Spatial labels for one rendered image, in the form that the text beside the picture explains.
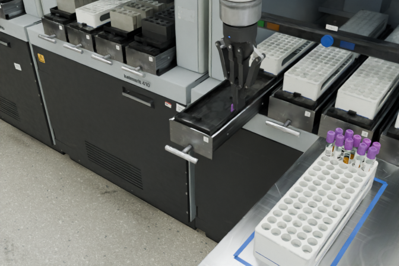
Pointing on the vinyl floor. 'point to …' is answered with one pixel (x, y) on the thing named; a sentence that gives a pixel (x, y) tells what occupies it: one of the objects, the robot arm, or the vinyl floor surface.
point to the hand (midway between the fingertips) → (238, 95)
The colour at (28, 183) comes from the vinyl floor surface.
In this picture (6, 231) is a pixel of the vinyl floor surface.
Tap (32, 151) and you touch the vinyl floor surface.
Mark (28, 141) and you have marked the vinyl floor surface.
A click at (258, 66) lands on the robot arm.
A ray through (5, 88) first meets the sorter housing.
